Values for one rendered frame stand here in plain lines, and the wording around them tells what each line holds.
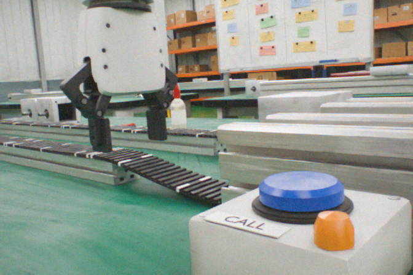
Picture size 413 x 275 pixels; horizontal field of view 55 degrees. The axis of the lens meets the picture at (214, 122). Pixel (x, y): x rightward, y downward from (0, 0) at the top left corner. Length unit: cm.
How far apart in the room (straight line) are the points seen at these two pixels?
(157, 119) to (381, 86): 157
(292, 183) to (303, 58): 333
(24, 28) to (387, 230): 1260
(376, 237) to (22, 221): 34
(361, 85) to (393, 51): 821
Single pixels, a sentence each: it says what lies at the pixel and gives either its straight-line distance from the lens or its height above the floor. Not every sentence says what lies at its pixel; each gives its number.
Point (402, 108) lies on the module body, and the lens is 45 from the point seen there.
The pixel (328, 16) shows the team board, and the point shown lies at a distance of 344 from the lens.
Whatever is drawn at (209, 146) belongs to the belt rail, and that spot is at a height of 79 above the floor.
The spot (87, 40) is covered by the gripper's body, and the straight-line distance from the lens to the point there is 47.
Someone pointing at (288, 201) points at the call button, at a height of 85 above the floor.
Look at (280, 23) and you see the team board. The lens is 363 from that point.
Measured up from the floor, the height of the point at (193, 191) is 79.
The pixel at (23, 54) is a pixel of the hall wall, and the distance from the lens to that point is 1257.
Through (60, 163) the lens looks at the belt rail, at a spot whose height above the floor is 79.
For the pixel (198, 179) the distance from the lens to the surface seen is 45.
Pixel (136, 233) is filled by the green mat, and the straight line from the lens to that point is 35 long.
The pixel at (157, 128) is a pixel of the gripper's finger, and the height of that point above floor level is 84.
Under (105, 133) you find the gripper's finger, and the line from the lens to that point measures 46.
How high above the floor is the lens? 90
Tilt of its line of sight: 6 degrees down
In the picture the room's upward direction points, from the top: 4 degrees counter-clockwise
